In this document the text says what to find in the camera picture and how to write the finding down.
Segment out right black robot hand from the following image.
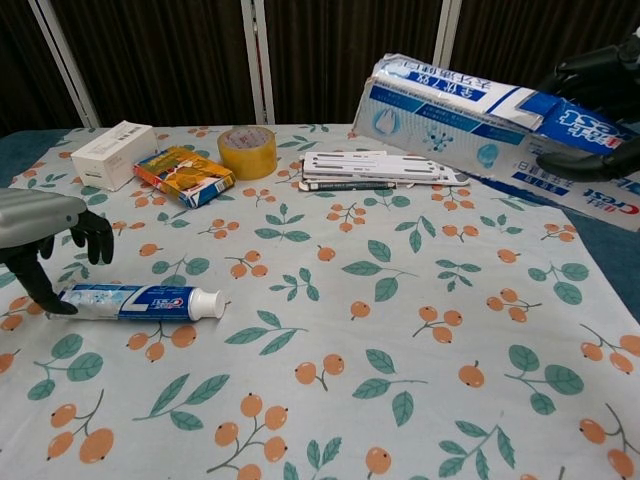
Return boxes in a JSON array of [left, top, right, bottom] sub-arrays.
[[537, 42, 640, 184]]

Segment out blue white Crest toothpaste box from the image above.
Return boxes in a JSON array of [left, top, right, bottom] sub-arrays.
[[352, 52, 640, 231]]

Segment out blue white Crest toothpaste tube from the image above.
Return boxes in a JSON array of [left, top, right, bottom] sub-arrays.
[[47, 282, 226, 322]]

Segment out dark pen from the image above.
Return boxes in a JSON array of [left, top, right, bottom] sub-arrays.
[[299, 180, 399, 192]]

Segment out white folding stand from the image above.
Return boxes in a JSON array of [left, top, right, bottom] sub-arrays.
[[298, 149, 472, 188]]

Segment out white frame post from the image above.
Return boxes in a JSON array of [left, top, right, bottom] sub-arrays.
[[27, 0, 101, 129], [239, 0, 276, 125], [422, 0, 464, 124]]

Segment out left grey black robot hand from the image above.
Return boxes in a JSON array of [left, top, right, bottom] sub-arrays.
[[0, 188, 115, 316]]

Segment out yellow orange printed carton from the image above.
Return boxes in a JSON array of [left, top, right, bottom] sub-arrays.
[[132, 145, 236, 209]]

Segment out yellow packing tape roll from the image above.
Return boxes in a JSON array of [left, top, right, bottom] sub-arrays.
[[216, 125, 278, 182]]

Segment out white cardboard box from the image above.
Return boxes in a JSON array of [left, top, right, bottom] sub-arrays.
[[70, 120, 159, 192]]

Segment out floral fruit print tablecloth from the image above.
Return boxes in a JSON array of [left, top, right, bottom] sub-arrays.
[[0, 122, 640, 480]]

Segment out dark ribbed screen panel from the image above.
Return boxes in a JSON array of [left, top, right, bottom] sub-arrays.
[[263, 0, 445, 125], [49, 0, 257, 127], [447, 0, 640, 96], [0, 0, 87, 137]]

